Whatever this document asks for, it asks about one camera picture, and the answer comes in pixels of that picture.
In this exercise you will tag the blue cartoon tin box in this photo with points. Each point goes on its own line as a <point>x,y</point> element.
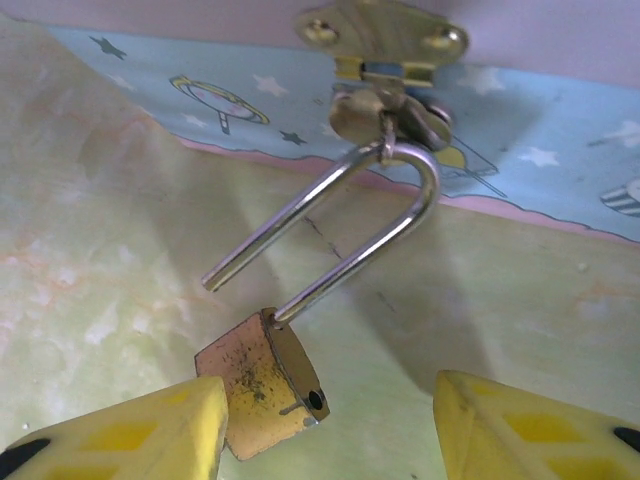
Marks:
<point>150,75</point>

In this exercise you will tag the brass padlock with steel shackle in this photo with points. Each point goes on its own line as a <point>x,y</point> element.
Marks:
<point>260,375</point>

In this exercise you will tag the gold metal hasp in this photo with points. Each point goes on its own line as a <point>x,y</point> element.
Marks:
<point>390,25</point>

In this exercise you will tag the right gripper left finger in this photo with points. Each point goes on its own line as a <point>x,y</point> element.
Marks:
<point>125,440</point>

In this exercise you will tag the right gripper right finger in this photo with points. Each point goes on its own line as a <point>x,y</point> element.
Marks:
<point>540,440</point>

